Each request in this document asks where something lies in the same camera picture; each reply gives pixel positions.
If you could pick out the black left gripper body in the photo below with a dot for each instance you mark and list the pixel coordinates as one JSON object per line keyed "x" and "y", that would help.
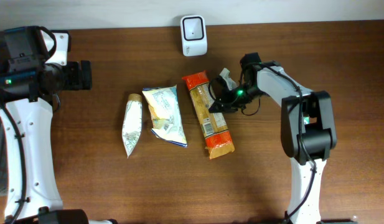
{"x": 84, "y": 74}

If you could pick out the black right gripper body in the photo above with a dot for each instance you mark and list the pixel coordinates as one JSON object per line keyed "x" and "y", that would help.
{"x": 226, "y": 96}

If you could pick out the orange spaghetti packet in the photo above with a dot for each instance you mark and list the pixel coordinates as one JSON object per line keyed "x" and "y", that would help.
{"x": 214, "y": 128}

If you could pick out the small teal tissue pack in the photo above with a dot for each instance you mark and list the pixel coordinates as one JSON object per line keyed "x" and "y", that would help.
{"x": 306, "y": 119}

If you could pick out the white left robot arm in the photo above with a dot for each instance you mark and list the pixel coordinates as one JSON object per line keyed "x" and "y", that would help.
{"x": 31, "y": 79}

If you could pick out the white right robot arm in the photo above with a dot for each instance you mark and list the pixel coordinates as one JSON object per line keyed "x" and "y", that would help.
{"x": 307, "y": 127}

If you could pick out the white barcode scanner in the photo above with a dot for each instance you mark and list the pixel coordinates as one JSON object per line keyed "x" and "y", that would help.
{"x": 194, "y": 35}

